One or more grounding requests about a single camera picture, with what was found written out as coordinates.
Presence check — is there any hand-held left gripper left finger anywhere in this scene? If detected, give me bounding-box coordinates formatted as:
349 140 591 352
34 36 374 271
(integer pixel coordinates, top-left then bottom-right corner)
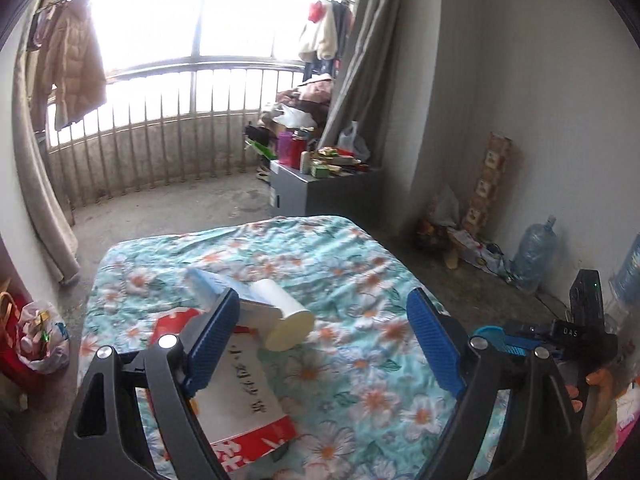
56 288 241 480

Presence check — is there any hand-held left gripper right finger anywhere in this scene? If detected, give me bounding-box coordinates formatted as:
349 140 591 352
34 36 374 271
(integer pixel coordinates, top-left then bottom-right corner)
406 287 588 480

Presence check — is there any blue plastic basket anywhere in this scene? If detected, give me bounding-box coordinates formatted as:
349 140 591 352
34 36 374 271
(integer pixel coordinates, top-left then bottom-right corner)
472 326 508 356

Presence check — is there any white carton box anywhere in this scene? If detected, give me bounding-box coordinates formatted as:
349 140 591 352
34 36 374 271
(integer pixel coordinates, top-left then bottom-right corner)
186 266 281 333

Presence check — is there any large red white snack bag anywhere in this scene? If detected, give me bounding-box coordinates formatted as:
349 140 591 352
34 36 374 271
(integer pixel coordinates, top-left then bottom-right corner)
145 307 298 473

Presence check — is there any white paper cup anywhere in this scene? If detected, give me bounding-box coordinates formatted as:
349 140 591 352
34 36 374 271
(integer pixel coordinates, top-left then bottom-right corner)
248 279 316 352

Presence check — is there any person's right hand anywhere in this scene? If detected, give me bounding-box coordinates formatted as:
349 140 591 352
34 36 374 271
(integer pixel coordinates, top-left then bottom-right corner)
567 366 613 413

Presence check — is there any clear water jug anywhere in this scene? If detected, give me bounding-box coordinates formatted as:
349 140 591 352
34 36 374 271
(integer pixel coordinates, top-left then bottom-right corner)
510 215 558 293

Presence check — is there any blue water jug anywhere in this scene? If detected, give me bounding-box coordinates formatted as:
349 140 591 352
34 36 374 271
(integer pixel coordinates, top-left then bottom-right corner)
612 234 640 306

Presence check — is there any floral turquoise blanket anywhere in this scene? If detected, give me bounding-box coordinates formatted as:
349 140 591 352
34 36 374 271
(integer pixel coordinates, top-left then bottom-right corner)
80 215 506 480

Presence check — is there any white printed wrapper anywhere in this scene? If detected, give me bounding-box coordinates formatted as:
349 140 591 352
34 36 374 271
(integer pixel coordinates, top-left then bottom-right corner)
450 227 511 273

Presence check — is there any dark box of scraps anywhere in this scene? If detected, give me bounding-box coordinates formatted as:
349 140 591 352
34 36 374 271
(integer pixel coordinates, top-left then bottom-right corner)
415 215 453 251

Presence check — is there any translucent plastic bag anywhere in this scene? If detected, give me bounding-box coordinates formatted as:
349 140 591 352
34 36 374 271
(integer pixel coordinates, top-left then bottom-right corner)
430 185 461 226

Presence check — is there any tall printed box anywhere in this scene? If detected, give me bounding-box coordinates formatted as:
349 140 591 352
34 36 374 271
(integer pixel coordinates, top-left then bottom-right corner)
462 132 512 236

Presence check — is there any plastic bag of scraps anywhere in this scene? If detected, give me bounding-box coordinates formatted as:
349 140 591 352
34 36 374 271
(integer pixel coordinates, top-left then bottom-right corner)
17 300 71 375

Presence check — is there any grey cabinet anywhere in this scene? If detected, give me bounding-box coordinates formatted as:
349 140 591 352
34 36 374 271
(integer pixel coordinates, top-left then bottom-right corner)
269 159 386 218

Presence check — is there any black green object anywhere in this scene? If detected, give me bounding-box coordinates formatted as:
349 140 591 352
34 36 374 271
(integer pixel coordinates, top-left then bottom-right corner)
243 122 276 158

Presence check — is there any pile of small packets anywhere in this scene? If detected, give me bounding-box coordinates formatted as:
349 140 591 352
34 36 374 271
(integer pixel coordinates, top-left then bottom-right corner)
312 146 371 176

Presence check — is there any pink bottle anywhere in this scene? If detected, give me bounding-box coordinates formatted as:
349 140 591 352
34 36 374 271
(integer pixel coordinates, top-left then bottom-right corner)
276 130 307 167

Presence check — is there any metal balcony railing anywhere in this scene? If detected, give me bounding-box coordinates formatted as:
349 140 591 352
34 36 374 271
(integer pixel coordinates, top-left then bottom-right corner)
45 57 311 211

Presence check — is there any white plastic bag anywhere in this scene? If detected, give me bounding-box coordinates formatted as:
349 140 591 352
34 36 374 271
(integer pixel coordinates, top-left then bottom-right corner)
337 121 372 162

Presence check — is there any beige curtain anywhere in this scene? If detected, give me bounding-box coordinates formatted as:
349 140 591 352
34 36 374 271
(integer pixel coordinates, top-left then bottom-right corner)
12 35 81 286

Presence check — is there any pile of clothes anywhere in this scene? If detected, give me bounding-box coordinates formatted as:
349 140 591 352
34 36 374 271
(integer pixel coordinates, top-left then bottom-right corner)
257 74 333 136

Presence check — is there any grey curtain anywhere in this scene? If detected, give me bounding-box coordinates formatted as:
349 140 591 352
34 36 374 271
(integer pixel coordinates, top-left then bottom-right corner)
320 0 406 151

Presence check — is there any beige padded jacket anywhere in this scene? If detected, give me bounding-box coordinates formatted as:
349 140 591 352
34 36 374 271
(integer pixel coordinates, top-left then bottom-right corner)
35 0 108 131

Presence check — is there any dark hanging garment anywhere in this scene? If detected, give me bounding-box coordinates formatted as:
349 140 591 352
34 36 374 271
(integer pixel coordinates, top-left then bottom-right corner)
332 0 356 76

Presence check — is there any white hanging garment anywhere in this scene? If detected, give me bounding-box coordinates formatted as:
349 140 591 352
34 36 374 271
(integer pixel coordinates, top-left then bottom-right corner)
298 0 341 61

